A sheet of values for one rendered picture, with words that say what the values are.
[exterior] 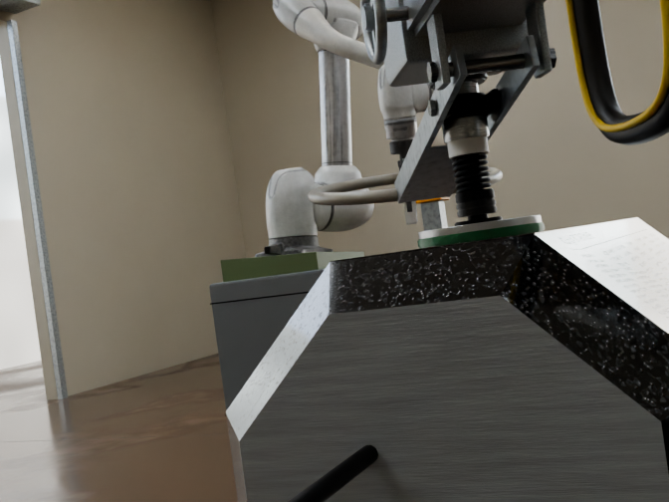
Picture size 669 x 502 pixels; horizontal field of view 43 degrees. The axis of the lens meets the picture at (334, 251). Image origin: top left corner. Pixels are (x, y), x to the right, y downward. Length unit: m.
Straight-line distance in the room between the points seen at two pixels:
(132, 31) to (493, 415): 8.10
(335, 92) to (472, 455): 1.99
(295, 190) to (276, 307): 0.37
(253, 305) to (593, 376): 1.74
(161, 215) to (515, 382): 7.74
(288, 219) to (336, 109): 0.42
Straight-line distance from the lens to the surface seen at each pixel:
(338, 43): 2.56
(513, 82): 1.39
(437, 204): 3.47
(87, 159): 7.85
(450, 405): 0.90
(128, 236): 8.10
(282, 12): 2.72
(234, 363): 2.56
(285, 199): 2.58
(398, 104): 2.32
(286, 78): 9.47
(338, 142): 2.74
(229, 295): 2.54
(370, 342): 0.91
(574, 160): 8.30
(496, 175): 2.05
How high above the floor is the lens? 0.83
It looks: level
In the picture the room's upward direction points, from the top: 8 degrees counter-clockwise
